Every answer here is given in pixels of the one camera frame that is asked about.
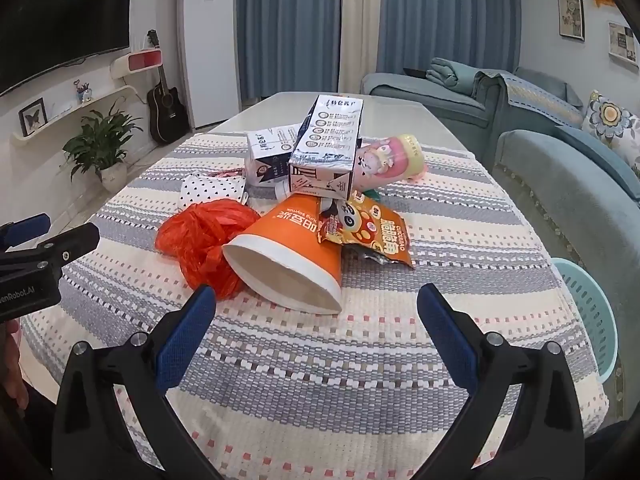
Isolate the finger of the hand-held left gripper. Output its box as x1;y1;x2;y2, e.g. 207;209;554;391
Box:
10;222;101;266
0;213;52;252

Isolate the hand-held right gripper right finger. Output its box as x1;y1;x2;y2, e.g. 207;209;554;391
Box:
416;282;586;480

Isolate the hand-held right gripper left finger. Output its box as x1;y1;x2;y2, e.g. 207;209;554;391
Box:
51;284;221;480

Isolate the orange plastic bag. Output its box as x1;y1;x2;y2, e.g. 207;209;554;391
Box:
155;199;261;301

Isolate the orange paper cup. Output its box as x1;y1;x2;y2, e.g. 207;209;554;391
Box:
221;194;343;316

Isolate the polka dot paper bag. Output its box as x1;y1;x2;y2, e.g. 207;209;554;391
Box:
180;172;248;213

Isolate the light blue plastic basket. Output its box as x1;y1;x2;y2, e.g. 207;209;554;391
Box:
550;257;618;386

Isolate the small white milk carton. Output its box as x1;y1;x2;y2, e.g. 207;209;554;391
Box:
245;124;303;188

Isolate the large white milk carton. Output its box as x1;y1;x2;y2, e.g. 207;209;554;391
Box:
289;94;365;200

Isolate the person's left hand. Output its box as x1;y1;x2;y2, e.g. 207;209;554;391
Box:
0;317;30;411

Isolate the green potted plant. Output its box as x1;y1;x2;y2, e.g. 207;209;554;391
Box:
62;100;143;193

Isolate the framed butterfly picture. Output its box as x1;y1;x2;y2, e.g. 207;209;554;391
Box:
19;97;49;137

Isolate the orange snack packet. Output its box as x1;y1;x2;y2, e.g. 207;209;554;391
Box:
319;192;415;270

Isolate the striped woven tablecloth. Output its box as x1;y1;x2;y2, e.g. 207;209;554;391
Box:
20;132;611;480

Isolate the black acoustic guitar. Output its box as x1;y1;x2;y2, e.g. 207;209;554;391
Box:
146;29;190;145

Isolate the large teal sofa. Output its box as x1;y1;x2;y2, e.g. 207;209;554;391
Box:
475;67;640;361

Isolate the pink printed cup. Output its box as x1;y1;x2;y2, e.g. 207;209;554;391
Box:
352;134;428;193

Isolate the black television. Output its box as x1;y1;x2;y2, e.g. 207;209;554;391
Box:
0;0;133;97

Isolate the small teal sofa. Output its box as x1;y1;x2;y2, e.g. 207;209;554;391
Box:
361;57;501;158

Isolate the white refrigerator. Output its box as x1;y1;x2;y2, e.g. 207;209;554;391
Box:
176;0;242;131

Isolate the patterned sofa throw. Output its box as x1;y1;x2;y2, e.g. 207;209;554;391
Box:
497;71;586;128

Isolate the folded teal blanket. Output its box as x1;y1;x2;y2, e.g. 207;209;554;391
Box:
426;56;481;96

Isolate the floral cushion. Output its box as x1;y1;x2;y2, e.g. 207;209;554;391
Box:
582;90;640;181

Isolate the blue curtain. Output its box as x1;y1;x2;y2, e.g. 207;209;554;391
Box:
235;0;346;103
375;0;523;76

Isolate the beige sheer curtain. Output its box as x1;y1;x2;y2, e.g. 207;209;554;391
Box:
340;0;383;95

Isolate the long white wall shelf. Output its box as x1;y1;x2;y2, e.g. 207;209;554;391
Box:
12;84;136;142

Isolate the red and white wall box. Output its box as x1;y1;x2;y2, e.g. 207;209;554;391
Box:
110;47;163;80

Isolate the newspaper print wall poster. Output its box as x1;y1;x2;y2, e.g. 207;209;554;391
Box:
607;21;638;66

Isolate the tall framed wall picture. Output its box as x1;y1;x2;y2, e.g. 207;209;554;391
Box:
557;0;586;41

